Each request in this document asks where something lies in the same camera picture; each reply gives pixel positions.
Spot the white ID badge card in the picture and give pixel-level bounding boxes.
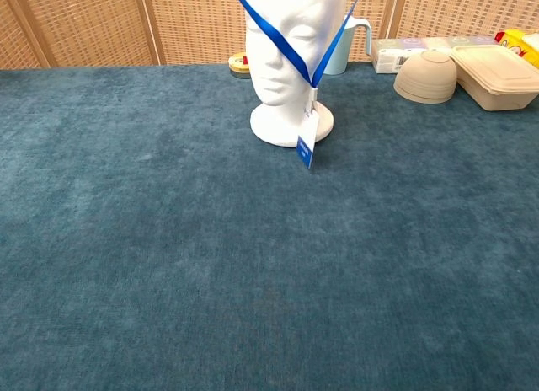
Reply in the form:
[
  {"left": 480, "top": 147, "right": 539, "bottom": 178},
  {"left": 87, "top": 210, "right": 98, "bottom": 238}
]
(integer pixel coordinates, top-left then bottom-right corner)
[{"left": 296, "top": 112, "right": 321, "bottom": 170}]

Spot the beige lidded lunch box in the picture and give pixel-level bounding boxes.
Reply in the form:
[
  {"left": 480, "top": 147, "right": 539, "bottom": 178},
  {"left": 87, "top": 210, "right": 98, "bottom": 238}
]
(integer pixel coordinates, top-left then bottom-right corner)
[{"left": 449, "top": 44, "right": 539, "bottom": 112}]

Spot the light blue handled cup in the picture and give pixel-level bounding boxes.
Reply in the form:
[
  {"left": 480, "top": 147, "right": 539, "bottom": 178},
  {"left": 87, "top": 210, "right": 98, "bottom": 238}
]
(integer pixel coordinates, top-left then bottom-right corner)
[{"left": 323, "top": 14, "right": 373, "bottom": 76}]

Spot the multicolour tissue pack bundle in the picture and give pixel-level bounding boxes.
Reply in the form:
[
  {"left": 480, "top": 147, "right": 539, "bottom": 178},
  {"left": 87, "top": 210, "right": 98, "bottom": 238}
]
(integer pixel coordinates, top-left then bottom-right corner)
[{"left": 370, "top": 35, "right": 498, "bottom": 75}]

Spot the blue carpet table cover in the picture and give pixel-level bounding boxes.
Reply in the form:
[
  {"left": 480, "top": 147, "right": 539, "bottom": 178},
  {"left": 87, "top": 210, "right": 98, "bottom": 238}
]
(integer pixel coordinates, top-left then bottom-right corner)
[{"left": 0, "top": 62, "right": 539, "bottom": 391}]

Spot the yellow tape roll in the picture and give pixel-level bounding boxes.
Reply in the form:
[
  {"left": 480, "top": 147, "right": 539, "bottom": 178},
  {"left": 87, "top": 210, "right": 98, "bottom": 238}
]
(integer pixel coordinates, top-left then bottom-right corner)
[{"left": 227, "top": 51, "right": 251, "bottom": 79}]

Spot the beige upturned bowl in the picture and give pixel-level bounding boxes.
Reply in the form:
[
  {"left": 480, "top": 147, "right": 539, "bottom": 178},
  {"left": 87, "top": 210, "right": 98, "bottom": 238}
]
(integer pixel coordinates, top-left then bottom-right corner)
[{"left": 393, "top": 49, "right": 458, "bottom": 104}]

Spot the blue lanyard strap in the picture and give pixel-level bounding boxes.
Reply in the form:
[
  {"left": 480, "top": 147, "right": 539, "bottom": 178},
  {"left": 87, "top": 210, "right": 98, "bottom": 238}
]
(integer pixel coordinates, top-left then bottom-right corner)
[{"left": 228, "top": 0, "right": 366, "bottom": 114}]

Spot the yellow snack bag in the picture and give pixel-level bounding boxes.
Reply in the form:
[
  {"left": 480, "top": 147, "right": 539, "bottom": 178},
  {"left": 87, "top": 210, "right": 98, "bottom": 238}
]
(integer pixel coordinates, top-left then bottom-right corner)
[{"left": 494, "top": 28, "right": 539, "bottom": 70}]

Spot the white foam mannequin head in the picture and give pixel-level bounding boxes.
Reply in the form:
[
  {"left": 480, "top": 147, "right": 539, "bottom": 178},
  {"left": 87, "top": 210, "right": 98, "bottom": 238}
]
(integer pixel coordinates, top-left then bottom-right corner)
[{"left": 244, "top": 0, "right": 348, "bottom": 148}]

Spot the wicker folding screen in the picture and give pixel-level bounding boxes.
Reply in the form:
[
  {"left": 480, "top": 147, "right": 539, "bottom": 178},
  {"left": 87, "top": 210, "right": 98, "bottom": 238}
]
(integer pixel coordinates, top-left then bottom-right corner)
[{"left": 0, "top": 0, "right": 539, "bottom": 71}]

